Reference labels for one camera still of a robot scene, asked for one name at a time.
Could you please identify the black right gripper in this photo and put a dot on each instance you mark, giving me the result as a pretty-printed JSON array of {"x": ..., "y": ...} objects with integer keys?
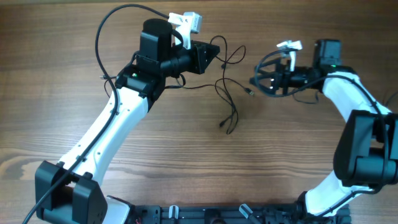
[{"x": 280, "y": 78}]

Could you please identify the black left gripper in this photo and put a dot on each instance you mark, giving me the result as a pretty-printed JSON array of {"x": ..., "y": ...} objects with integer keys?
[{"x": 200, "y": 61}]

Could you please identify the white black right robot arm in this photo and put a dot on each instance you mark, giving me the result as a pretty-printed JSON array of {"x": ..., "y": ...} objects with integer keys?
[{"x": 365, "y": 159}]

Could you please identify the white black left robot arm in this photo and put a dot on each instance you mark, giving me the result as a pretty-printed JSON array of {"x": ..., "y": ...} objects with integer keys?
[{"x": 70, "y": 190}]

